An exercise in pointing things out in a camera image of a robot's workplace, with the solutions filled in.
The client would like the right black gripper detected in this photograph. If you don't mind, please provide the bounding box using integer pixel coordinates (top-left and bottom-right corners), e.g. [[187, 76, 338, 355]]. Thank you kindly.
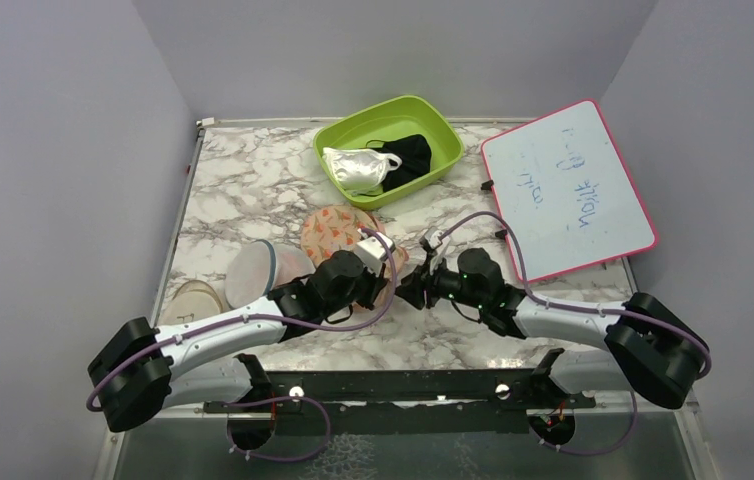
[[393, 253, 486, 310]]

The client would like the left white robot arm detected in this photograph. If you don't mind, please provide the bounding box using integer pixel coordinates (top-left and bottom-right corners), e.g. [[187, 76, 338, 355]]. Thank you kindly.
[[85, 251, 398, 432]]

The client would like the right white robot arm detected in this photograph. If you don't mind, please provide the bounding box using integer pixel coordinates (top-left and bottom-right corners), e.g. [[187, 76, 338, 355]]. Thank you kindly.
[[395, 248, 709, 409]]

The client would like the white mesh laundry bag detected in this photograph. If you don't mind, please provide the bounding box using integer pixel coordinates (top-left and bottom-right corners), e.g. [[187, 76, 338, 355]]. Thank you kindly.
[[224, 239, 315, 309]]

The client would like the white satin bra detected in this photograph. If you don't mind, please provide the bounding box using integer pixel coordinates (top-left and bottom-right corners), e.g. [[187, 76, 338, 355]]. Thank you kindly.
[[322, 147, 403, 192]]

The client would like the black bra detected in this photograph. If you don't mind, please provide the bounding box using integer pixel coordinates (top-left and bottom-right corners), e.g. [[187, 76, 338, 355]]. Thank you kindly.
[[365, 134, 432, 192]]

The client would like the beige bra cup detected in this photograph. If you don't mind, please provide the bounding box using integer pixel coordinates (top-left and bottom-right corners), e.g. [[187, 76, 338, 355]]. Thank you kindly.
[[157, 280, 224, 326]]

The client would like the pink framed whiteboard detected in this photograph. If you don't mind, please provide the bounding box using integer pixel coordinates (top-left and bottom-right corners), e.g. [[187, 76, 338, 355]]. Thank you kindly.
[[481, 99, 658, 281]]

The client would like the green plastic basin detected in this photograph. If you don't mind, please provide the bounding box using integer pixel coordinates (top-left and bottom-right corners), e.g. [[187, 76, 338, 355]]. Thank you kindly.
[[313, 95, 465, 210]]

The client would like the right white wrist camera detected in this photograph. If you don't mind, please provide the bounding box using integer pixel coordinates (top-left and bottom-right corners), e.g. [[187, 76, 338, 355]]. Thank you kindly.
[[419, 227, 450, 274]]

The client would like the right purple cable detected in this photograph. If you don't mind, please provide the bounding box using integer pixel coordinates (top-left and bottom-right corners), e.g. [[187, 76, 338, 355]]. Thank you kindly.
[[429, 211, 714, 382]]

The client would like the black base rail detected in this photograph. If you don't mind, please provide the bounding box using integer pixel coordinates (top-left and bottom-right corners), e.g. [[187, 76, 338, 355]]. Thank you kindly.
[[202, 367, 595, 439]]

